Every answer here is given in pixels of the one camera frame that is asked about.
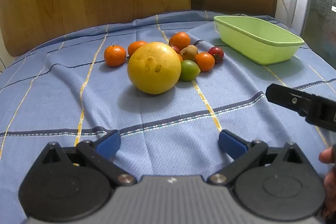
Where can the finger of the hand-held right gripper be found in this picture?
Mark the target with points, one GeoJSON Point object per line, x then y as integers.
{"type": "Point", "coordinates": [286, 98]}

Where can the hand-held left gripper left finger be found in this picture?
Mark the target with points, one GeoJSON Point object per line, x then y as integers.
{"type": "Point", "coordinates": [109, 142]}

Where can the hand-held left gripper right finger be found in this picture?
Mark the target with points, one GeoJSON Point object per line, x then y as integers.
{"type": "Point", "coordinates": [231, 144]}

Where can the green plastic basket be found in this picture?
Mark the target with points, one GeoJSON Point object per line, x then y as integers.
{"type": "Point", "coordinates": [262, 35]}

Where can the green round fruit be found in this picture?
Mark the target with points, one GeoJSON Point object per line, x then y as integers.
{"type": "Point", "coordinates": [189, 70]}

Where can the red cherry tomato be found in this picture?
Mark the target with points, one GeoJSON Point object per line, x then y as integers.
{"type": "Point", "coordinates": [175, 49]}
{"type": "Point", "coordinates": [215, 50]}

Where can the orange tomato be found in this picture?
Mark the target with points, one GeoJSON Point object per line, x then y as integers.
{"type": "Point", "coordinates": [204, 61]}

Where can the orange mandarin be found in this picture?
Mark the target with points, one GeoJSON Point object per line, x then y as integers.
{"type": "Point", "coordinates": [115, 55]}
{"type": "Point", "coordinates": [180, 57]}
{"type": "Point", "coordinates": [136, 46]}
{"type": "Point", "coordinates": [180, 39]}

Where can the large yellow grapefruit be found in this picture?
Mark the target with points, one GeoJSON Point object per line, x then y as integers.
{"type": "Point", "coordinates": [154, 67]}

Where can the brown kiwi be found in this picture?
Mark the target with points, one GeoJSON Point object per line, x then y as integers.
{"type": "Point", "coordinates": [189, 52]}

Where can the person's right hand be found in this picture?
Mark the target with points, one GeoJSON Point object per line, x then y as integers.
{"type": "Point", "coordinates": [328, 155]}

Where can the blue plaid bedsheet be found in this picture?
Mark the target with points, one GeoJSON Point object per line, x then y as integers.
{"type": "Point", "coordinates": [168, 113]}

